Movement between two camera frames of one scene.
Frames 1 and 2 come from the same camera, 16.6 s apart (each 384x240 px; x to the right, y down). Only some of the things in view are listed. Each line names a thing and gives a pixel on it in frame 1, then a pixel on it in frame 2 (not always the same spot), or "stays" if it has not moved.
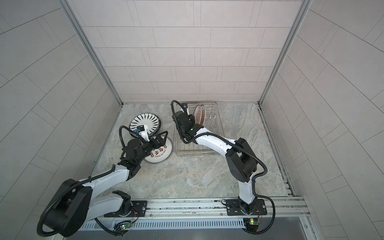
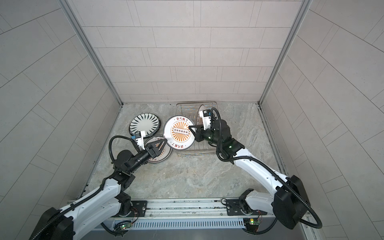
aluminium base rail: (204, 209) stays
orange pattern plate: (197, 113) → (176, 132)
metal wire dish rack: (207, 115) stays
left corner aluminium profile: (84, 39) stays
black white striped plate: (153, 122) stays
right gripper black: (177, 124) → (200, 129)
